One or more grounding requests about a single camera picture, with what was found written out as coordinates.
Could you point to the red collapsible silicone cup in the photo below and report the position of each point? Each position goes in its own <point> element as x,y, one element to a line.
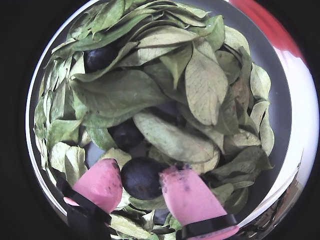
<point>275,25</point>

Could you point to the pile of green leaves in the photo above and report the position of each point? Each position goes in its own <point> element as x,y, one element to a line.
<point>120,92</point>

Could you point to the dark plum centre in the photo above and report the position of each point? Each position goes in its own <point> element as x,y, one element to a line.
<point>126,136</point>

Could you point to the pink-tipped gripper finger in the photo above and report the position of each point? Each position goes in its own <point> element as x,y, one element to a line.
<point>100,185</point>
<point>190,197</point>

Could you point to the grey round bowl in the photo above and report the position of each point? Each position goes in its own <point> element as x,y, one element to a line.
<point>277,82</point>

